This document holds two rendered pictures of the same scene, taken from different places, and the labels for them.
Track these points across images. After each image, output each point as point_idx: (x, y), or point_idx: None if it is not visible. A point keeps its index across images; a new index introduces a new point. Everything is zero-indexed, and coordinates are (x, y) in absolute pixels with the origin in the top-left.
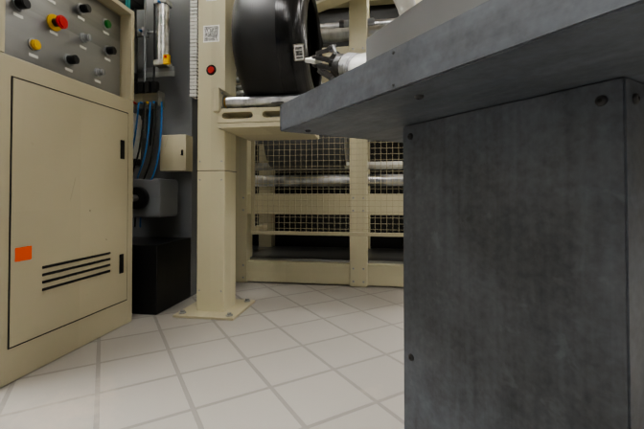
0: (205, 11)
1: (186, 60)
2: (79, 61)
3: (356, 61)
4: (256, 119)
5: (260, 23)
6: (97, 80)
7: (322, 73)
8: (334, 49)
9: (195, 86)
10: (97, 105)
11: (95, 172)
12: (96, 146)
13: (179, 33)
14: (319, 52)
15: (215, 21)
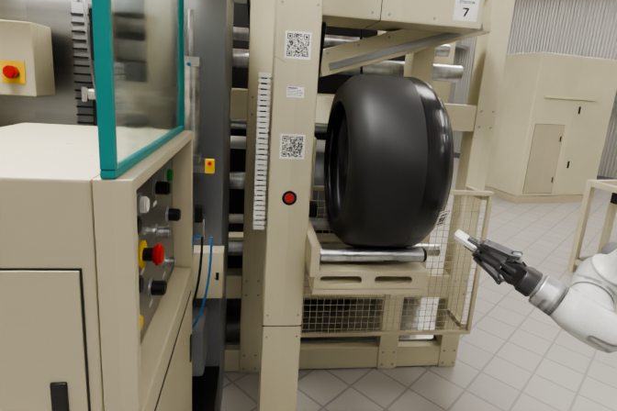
0: (285, 111)
1: (214, 138)
2: (166, 287)
3: (577, 316)
4: (365, 285)
5: (404, 186)
6: (163, 274)
7: (483, 265)
8: (521, 260)
9: (262, 216)
10: (182, 329)
11: None
12: (182, 383)
13: (203, 96)
14: (491, 249)
15: (298, 129)
